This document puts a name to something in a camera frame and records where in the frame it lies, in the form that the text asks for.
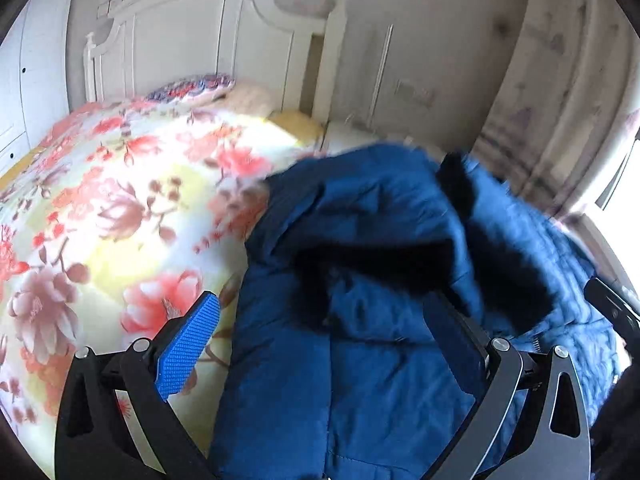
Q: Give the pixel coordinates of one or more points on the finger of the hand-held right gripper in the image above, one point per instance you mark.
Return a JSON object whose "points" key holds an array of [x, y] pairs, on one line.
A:
{"points": [[612, 307]]}

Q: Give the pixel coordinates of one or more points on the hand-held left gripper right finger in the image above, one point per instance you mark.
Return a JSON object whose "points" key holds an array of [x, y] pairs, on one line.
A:
{"points": [[452, 330]]}

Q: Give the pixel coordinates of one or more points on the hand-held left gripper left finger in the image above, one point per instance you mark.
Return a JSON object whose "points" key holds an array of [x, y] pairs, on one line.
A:
{"points": [[187, 345]]}

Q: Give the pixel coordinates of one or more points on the blue padded jacket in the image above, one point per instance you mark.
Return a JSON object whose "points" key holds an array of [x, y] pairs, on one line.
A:
{"points": [[380, 270]]}

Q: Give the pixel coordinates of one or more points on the floral blanket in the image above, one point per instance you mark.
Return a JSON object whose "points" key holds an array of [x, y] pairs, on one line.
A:
{"points": [[115, 220]]}

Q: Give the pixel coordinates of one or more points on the floral curtain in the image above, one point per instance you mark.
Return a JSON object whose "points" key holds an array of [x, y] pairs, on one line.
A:
{"points": [[560, 85]]}

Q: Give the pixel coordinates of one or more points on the yellow bed sheet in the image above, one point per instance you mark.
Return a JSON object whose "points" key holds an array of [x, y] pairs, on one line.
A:
{"points": [[300, 127]]}

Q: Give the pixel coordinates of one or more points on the patterned pillow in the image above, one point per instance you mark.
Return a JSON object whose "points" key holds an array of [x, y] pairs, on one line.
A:
{"points": [[192, 87]]}

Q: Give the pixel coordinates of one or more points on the beige pillow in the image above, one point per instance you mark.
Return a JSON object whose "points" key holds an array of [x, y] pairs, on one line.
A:
{"points": [[250, 95]]}

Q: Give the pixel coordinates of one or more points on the white bed headboard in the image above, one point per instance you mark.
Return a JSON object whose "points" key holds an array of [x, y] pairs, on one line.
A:
{"points": [[210, 40]]}

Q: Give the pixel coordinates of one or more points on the white wardrobe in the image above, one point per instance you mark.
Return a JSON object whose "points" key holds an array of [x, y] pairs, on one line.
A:
{"points": [[30, 60]]}

